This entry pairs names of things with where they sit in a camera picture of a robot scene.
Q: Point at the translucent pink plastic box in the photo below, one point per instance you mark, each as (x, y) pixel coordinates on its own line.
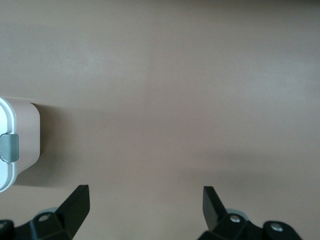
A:
(27, 130)

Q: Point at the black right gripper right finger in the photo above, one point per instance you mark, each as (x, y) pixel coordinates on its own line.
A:
(225, 227)

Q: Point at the brown table cover sheet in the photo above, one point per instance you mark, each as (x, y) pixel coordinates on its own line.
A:
(175, 100)

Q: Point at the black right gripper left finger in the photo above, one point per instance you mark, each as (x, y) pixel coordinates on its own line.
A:
(65, 222)

